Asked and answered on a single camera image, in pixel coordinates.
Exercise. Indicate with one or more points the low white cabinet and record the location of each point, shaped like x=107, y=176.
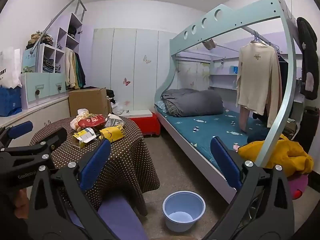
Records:
x=37, y=115

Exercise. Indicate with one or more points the pink butterfly sticker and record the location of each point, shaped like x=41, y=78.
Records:
x=126, y=81

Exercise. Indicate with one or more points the grey metal handrail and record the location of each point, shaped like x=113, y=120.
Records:
x=36, y=55

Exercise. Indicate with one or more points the brown polka dot table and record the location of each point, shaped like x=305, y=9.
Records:
x=130, y=155

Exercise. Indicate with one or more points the folded jeans stack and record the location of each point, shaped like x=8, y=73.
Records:
x=48, y=66

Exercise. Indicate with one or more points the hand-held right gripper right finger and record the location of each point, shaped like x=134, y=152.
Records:
x=225, y=162

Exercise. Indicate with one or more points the black bag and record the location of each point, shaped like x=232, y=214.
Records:
x=312, y=120

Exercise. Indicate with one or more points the green hanging garment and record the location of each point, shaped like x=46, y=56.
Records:
x=78, y=75

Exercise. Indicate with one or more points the person's left hand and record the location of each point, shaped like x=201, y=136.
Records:
x=20, y=202

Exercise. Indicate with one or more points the black clothes pile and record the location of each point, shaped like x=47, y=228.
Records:
x=110, y=95

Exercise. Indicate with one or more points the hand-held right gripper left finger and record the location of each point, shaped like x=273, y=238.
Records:
x=96, y=165

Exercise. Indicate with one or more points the cream hanging jacket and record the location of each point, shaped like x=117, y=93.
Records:
x=70, y=67

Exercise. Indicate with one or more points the metal clothes rail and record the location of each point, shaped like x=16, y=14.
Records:
x=262, y=40

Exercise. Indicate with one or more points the red bench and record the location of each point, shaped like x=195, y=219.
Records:
x=147, y=126

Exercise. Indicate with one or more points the yellow white carton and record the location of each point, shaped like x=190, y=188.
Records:
x=83, y=136

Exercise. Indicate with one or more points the cream sweater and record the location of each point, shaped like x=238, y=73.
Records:
x=257, y=75

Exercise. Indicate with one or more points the white bed shelves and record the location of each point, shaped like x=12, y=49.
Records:
x=220, y=88

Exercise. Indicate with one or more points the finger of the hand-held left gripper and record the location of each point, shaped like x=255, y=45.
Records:
x=53, y=136
x=21, y=129

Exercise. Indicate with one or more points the mint drawer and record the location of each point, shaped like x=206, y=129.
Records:
x=56, y=80
x=32, y=85

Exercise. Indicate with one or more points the light blue plaid pillow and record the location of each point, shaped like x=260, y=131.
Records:
x=161, y=106

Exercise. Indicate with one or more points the mint bunk bed frame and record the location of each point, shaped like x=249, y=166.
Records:
x=250, y=12

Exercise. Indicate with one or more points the blue cup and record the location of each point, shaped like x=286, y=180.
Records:
x=234, y=69

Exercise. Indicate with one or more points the light blue plastic bin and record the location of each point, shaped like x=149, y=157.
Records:
x=175, y=202

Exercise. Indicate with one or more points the white wardrobe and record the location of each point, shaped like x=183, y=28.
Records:
x=125, y=55

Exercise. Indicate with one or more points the dark hanging jacket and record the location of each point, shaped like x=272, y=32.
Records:
x=83, y=72

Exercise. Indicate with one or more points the lilac stair shelf unit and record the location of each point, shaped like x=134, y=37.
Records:
x=75, y=20

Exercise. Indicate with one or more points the mint storage box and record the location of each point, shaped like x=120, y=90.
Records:
x=28, y=60

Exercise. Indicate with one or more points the white shopping bag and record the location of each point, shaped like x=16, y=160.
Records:
x=10, y=67

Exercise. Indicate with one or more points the white plastic bag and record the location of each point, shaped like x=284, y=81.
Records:
x=117, y=108

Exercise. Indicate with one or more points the yellow smiley packet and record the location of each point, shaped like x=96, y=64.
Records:
x=112, y=132

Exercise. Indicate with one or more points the yellow navy jacket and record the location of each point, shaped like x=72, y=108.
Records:
x=280, y=155

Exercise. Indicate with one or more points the white butterfly sticker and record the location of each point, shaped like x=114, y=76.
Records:
x=147, y=59

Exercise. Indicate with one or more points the cardboard box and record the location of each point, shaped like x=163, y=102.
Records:
x=87, y=102

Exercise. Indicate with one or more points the olive clothes pile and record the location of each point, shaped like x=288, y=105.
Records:
x=42, y=38

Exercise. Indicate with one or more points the blue shopping bag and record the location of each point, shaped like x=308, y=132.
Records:
x=10, y=101

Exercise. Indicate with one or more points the grey duvet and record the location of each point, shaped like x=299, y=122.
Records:
x=195, y=102

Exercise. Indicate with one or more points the black fuzzy coat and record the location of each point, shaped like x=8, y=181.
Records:
x=308, y=55

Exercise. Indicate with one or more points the red snack packet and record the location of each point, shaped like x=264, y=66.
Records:
x=91, y=122

